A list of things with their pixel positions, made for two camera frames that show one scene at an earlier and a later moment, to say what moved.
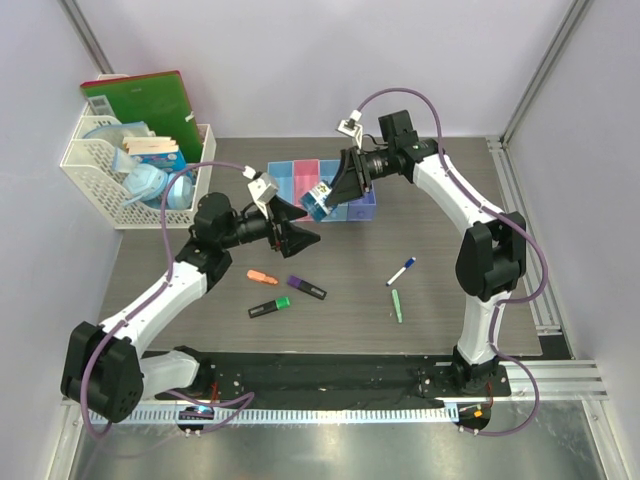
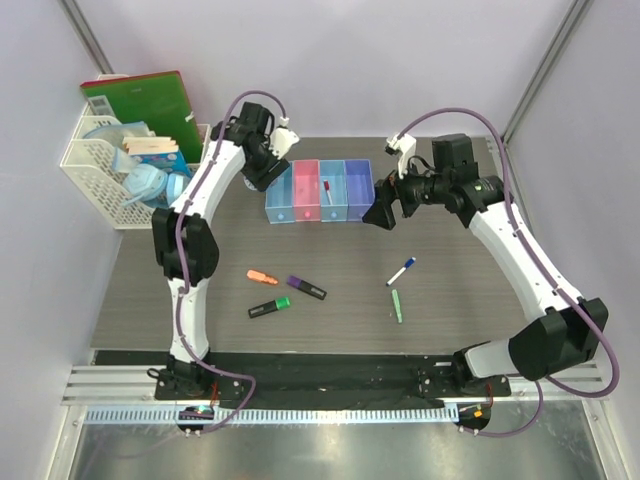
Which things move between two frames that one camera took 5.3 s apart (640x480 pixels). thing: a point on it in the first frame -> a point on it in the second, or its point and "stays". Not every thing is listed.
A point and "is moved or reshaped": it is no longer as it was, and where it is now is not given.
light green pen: (397, 305) stays
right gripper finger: (348, 182) -> (385, 191)
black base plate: (307, 379) stays
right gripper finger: (346, 186) -> (381, 214)
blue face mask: (144, 182) stays
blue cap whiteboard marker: (408, 264) stays
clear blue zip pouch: (113, 134) stays
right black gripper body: (372, 166) -> (419, 189)
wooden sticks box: (155, 150) stays
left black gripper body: (255, 226) -> (265, 168)
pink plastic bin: (306, 174) stays
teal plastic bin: (327, 172) stays
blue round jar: (315, 201) is moved or reshaped
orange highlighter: (253, 274) stays
